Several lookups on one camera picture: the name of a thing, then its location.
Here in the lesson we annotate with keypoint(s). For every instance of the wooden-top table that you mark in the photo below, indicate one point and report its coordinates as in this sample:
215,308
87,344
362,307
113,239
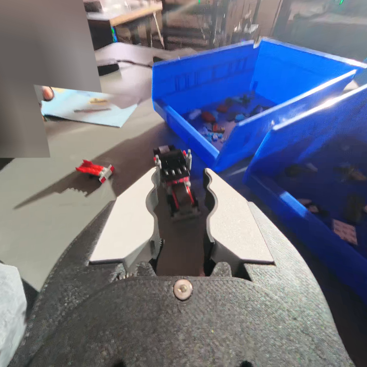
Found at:
129,15

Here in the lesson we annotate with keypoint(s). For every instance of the small red brick assembly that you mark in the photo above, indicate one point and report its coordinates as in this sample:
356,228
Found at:
96,169

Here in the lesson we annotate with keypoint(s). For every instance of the toy brick truck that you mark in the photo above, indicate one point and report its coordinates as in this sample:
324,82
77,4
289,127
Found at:
176,175

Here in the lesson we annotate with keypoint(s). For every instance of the blue plastic bin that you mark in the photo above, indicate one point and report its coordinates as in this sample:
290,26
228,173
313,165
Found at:
218,74
304,137

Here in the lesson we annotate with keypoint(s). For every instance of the light blue instruction booklet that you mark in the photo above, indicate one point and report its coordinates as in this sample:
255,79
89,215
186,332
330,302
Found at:
94,110

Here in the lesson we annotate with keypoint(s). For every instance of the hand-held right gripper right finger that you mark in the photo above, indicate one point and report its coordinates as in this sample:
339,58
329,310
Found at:
238,232

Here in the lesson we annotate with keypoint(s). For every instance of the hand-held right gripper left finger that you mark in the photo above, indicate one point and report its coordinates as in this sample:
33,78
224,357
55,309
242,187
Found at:
126,229

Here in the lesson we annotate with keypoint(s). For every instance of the pile of loose toy bricks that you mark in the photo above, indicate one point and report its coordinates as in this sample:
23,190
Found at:
352,206
220,120

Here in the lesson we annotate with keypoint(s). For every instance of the black power strip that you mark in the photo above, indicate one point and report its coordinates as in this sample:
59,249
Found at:
108,69

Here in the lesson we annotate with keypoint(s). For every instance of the grey desk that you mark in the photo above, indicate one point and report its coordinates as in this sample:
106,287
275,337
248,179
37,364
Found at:
57,229

